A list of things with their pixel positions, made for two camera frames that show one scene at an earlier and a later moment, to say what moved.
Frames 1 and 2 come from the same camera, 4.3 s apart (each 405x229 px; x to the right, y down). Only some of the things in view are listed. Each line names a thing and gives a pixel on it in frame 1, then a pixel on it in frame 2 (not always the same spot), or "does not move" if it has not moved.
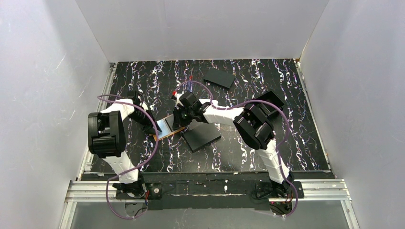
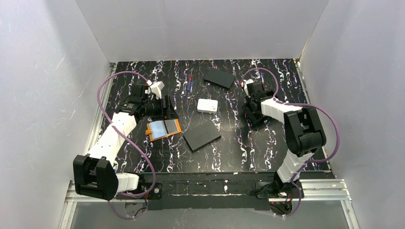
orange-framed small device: [165, 125] does not move
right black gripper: [184, 117] to [251, 112]
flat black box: [219, 77] does not move
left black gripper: [149, 125] to [163, 107]
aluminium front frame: [77, 191] does not move
